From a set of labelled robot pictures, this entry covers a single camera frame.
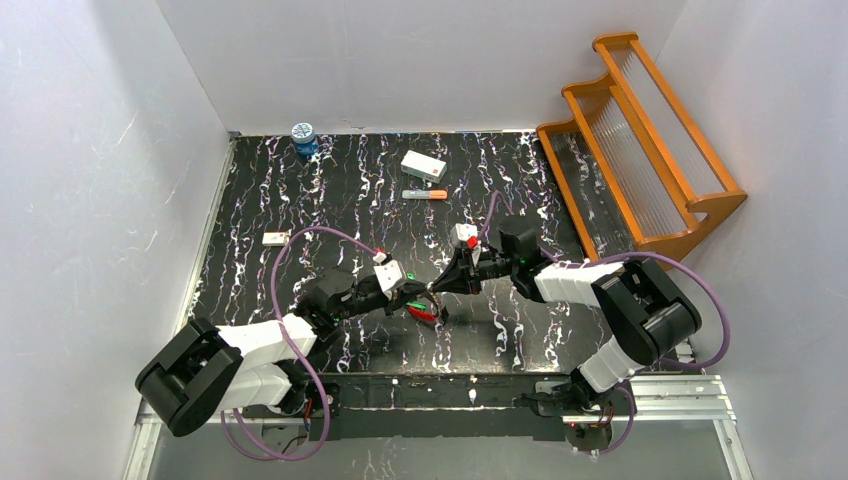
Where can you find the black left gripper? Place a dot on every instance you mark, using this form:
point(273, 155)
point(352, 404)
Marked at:
point(408, 291)

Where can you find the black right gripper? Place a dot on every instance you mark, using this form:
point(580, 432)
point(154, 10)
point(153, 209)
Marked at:
point(469, 270)

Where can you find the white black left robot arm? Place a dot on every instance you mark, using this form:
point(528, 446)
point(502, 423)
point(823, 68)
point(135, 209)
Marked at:
point(206, 369)

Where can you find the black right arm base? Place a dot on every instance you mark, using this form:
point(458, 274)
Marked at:
point(595, 423)

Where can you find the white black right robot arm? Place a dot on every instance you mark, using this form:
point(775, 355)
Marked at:
point(647, 314)

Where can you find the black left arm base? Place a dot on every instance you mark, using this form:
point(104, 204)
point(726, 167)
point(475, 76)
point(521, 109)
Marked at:
point(303, 399)

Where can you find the white orange marker pen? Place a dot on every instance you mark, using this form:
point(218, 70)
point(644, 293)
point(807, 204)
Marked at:
point(424, 195)

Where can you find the white green small box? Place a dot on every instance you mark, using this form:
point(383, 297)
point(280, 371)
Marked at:
point(423, 166)

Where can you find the small white eraser block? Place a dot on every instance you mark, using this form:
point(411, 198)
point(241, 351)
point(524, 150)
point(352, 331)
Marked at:
point(275, 239)

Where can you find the blue jar with white lid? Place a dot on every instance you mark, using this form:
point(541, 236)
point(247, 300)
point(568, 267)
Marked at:
point(304, 139)

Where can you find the orange wooden tiered rack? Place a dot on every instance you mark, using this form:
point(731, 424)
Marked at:
point(633, 167)

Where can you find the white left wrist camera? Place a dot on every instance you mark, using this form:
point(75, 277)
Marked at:
point(390, 276)

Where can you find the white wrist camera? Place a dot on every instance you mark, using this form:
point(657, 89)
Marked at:
point(465, 236)
point(390, 276)

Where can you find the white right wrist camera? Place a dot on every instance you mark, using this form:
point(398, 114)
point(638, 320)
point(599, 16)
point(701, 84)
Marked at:
point(465, 236)

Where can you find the aluminium frame rail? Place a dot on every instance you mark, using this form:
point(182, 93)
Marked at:
point(664, 396)

